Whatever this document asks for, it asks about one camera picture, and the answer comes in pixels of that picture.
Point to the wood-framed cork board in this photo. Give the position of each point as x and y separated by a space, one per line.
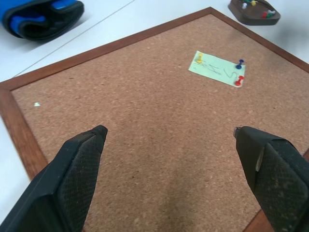
154 125

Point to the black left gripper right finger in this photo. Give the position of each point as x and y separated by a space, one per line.
277 174

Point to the blue and black device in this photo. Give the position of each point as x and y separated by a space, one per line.
38 17

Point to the red push pin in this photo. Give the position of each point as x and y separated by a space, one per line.
239 81
264 14

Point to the yellow push pin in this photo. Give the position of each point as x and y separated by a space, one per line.
253 3
199 59

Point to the blue push pin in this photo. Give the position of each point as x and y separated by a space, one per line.
239 64

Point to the pale green paper note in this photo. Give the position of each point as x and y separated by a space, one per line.
214 68

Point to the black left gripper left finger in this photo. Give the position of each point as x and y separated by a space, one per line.
60 183

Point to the dark brown wooden tray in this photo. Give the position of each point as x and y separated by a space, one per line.
253 14

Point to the small white paper scrap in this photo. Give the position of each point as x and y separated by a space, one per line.
36 104

